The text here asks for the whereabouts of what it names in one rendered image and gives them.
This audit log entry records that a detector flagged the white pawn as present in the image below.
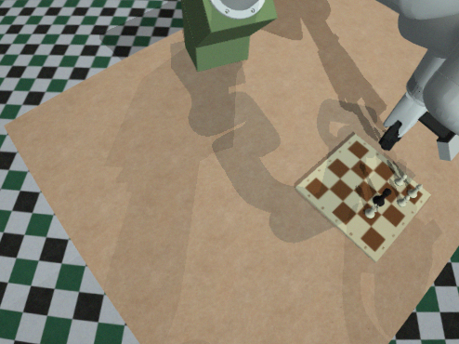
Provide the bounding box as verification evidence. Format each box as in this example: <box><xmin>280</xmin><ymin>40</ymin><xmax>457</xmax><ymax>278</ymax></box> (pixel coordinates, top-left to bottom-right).
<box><xmin>398</xmin><ymin>195</ymin><xmax>410</xmax><ymax>207</ymax></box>
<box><xmin>395</xmin><ymin>174</ymin><xmax>407</xmax><ymax>186</ymax></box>

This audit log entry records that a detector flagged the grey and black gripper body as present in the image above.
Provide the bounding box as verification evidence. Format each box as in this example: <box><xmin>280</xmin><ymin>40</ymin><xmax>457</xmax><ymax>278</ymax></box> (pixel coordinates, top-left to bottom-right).
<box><xmin>383</xmin><ymin>82</ymin><xmax>427</xmax><ymax>138</ymax></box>

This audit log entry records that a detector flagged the chessboard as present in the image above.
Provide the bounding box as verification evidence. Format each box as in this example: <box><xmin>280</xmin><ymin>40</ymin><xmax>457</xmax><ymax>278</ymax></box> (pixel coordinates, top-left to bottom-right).
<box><xmin>295</xmin><ymin>134</ymin><xmax>431</xmax><ymax>262</ymax></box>

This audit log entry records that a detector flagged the white bishop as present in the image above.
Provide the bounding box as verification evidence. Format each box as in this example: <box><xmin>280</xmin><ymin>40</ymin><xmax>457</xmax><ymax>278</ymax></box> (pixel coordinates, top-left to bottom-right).
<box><xmin>408</xmin><ymin>184</ymin><xmax>423</xmax><ymax>198</ymax></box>

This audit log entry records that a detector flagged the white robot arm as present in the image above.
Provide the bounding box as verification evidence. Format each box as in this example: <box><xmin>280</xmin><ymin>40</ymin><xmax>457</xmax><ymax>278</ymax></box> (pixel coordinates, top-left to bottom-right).
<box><xmin>210</xmin><ymin>0</ymin><xmax>459</xmax><ymax>161</ymax></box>

